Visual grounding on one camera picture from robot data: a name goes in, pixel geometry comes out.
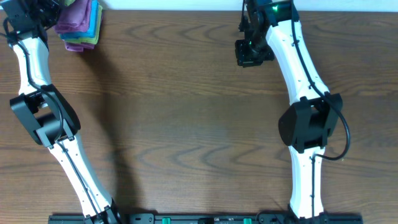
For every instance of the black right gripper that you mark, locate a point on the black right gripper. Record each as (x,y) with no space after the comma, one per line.
(242,60)

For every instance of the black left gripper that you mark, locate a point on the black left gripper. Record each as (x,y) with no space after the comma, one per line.
(10,8)

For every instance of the green microfiber cloth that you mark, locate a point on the green microfiber cloth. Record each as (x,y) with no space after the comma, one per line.
(68,2)

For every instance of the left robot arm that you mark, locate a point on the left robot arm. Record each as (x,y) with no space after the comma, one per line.
(46,114)

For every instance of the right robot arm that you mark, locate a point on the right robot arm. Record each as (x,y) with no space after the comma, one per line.
(272,31)

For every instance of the purple folded cloth top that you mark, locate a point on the purple folded cloth top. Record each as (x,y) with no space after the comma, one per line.
(74,18)

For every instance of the purple folded cloth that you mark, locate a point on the purple folded cloth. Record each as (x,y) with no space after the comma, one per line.
(74,18)
(78,47)

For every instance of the purple folded cloth bottom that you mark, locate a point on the purple folded cloth bottom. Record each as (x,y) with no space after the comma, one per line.
(78,47)

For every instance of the blue folded cloth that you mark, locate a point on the blue folded cloth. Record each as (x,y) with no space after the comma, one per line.
(91,29)

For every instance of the light green folded cloth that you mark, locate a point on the light green folded cloth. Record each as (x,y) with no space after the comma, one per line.
(90,40)

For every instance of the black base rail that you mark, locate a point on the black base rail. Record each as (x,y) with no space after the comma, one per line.
(265,218)

